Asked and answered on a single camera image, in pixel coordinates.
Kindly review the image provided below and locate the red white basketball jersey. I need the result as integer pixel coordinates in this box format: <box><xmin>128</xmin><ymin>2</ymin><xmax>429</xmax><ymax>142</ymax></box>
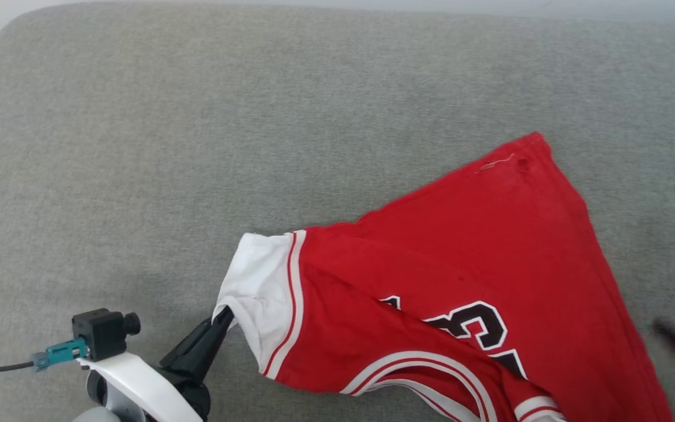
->
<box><xmin>213</xmin><ymin>132</ymin><xmax>675</xmax><ymax>422</ymax></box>

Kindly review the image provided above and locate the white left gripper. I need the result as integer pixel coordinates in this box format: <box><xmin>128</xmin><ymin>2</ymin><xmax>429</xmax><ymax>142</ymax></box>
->
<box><xmin>72</xmin><ymin>305</ymin><xmax>236</xmax><ymax>422</ymax></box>

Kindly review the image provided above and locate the teal cable connector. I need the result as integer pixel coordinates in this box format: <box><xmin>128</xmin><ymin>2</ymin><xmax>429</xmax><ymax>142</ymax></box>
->
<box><xmin>30</xmin><ymin>338</ymin><xmax>90</xmax><ymax>372</ymax></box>

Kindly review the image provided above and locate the grey fabric sofa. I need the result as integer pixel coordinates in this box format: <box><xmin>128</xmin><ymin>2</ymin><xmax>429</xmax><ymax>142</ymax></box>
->
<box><xmin>0</xmin><ymin>1</ymin><xmax>675</xmax><ymax>422</ymax></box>

